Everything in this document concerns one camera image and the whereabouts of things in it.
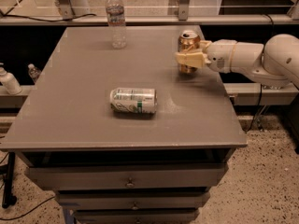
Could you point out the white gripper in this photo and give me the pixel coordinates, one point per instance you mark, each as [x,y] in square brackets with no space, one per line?
[220,56]

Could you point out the orange soda can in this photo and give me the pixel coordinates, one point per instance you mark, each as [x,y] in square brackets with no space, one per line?
[188,40]

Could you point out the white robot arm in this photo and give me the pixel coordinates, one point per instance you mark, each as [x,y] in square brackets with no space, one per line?
[275,64]

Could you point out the green white soda can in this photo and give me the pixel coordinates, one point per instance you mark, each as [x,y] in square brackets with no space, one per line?
[134,100]

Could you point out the clear plastic water bottle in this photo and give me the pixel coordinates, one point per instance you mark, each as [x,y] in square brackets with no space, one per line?
[116,22]

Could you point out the small plastic bottle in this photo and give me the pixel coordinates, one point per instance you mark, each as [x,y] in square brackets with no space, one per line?
[34,72]

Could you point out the white pump bottle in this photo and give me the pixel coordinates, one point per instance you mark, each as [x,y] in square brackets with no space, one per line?
[8,80]

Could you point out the grey drawer cabinet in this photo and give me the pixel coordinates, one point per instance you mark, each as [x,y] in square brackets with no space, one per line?
[77,146]

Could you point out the top drawer knob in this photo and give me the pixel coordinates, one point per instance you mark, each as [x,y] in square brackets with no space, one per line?
[130,183]

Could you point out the drawer knob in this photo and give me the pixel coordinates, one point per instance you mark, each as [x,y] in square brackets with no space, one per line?
[130,183]
[134,206]

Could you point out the black stand leg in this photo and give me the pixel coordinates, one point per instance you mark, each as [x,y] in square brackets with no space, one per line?
[7,170]

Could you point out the metal bracket post right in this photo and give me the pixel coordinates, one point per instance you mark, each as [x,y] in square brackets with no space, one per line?
[183,9]

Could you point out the metal bracket post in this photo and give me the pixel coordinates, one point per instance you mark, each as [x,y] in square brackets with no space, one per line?
[183,9]
[66,9]

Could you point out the metal bracket post left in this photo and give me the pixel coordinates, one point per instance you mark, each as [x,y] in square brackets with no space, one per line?
[66,9]

